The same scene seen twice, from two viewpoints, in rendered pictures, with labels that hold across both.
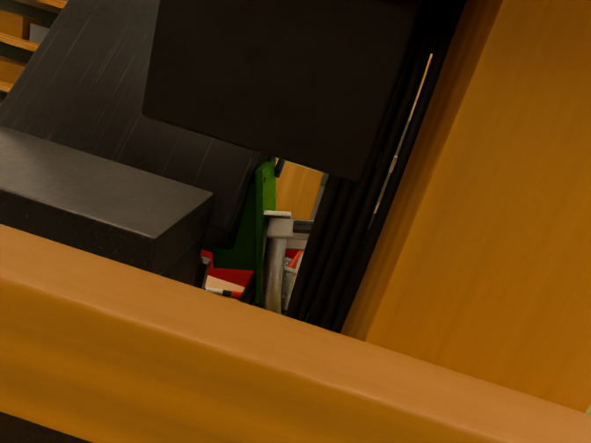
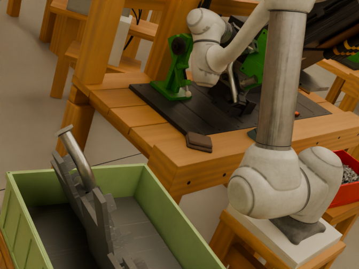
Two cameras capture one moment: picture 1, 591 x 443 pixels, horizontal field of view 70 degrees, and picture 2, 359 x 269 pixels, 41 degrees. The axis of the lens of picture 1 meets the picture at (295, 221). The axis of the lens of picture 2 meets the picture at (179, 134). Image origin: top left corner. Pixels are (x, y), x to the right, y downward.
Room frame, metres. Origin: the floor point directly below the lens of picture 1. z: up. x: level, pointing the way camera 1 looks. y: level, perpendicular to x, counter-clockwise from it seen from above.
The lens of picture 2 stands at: (1.71, -1.75, 1.73)
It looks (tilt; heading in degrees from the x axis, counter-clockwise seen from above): 27 degrees down; 127
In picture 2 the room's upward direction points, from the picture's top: 21 degrees clockwise
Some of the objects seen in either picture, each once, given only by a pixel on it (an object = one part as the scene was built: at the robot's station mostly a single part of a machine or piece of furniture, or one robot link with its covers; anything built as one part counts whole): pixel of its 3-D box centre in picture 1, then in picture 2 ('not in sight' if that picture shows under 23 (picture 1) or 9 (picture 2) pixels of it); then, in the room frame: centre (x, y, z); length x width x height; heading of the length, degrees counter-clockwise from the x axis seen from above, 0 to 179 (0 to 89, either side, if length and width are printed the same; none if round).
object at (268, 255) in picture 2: not in sight; (283, 231); (1.25, -0.40, 0.83); 0.32 x 0.32 x 0.04; 0
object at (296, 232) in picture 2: not in sight; (297, 212); (1.25, -0.38, 0.91); 0.22 x 0.18 x 0.06; 87
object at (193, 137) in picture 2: not in sight; (199, 141); (0.82, -0.43, 0.91); 0.10 x 0.08 x 0.03; 49
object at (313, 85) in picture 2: not in sight; (286, 70); (0.68, 0.23, 1.11); 0.39 x 0.16 x 0.03; 178
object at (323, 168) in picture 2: not in sight; (310, 181); (1.25, -0.41, 1.05); 0.18 x 0.16 x 0.22; 79
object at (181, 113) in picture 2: not in sight; (242, 102); (0.57, 0.15, 0.89); 1.10 x 0.42 x 0.02; 88
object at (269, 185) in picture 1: (247, 222); (265, 55); (0.63, 0.07, 1.17); 0.13 x 0.12 x 0.20; 88
